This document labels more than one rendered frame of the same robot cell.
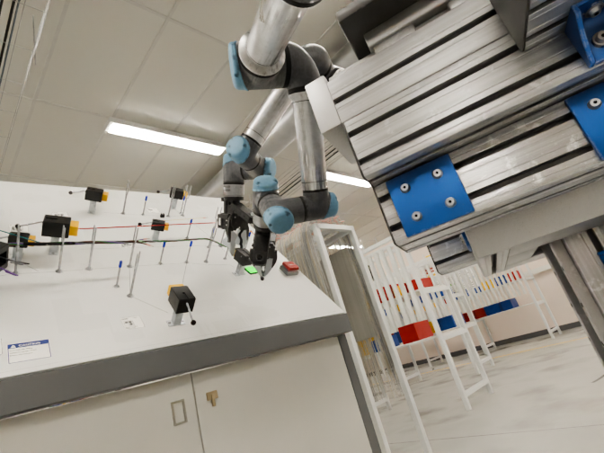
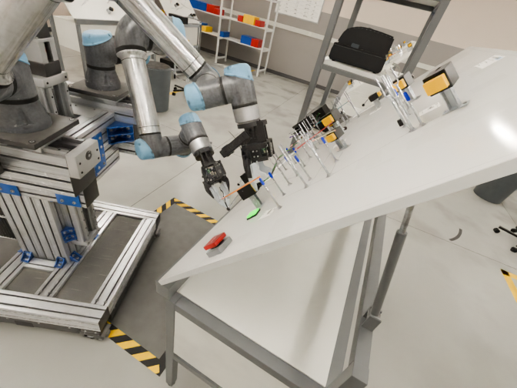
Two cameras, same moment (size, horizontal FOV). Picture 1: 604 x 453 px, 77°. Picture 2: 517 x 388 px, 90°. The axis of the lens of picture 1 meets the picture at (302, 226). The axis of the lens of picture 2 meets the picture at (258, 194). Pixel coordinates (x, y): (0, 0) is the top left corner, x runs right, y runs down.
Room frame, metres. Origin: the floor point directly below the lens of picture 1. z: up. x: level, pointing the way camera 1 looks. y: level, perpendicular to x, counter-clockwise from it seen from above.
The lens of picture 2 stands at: (1.93, -0.06, 1.64)
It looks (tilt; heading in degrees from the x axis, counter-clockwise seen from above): 36 degrees down; 153
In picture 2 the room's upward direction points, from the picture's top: 15 degrees clockwise
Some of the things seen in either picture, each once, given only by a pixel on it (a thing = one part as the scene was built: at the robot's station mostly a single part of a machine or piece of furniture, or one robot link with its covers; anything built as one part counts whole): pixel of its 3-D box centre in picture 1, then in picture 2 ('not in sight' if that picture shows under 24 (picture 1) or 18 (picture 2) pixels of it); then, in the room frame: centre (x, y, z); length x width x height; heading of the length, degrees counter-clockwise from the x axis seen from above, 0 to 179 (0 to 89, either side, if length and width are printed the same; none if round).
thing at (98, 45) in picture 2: not in sight; (100, 47); (0.47, -0.26, 1.33); 0.13 x 0.12 x 0.14; 110
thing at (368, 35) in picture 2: not in sight; (362, 47); (0.53, 1.07, 1.56); 0.30 x 0.23 x 0.19; 46
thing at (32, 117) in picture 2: not in sight; (18, 108); (0.93, -0.45, 1.21); 0.15 x 0.15 x 0.10
